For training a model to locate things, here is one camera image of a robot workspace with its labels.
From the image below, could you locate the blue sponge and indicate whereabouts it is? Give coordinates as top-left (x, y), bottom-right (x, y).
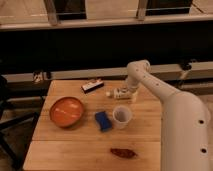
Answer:
top-left (95, 111), bottom-right (112, 132)

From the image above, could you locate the wall power outlet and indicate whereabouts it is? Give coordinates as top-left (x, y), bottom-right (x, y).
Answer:
top-left (33, 71), bottom-right (44, 83)

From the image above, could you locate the dried red chili pepper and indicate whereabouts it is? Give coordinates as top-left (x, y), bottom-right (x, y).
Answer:
top-left (110, 148), bottom-right (136, 159)

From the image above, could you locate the white plastic bottle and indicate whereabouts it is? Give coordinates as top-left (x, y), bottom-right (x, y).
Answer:
top-left (106, 88), bottom-right (132, 99)

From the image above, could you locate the orange ceramic bowl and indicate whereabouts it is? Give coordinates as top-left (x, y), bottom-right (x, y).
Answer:
top-left (49, 97), bottom-right (84, 128)

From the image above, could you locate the black office chair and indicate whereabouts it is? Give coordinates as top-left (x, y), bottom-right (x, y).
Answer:
top-left (0, 75), bottom-right (41, 169)

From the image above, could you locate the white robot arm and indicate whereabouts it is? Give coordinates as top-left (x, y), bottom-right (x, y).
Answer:
top-left (125, 60), bottom-right (211, 171)

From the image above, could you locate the white plastic cup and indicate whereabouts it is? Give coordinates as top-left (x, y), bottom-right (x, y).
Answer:
top-left (112, 105), bottom-right (132, 129)

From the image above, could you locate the black whiteboard eraser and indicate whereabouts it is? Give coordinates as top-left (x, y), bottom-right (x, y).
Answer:
top-left (81, 79), bottom-right (104, 93)

